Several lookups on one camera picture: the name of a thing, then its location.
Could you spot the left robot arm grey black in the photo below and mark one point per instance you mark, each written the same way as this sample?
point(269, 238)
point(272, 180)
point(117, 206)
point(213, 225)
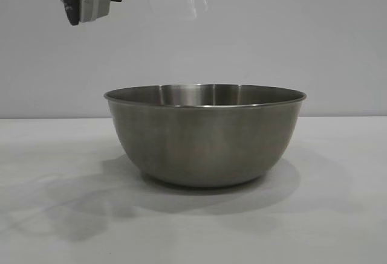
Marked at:
point(90, 4)

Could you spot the stainless steel mixing bowl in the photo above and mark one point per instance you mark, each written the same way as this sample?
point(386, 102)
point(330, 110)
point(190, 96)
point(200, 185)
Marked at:
point(199, 143)

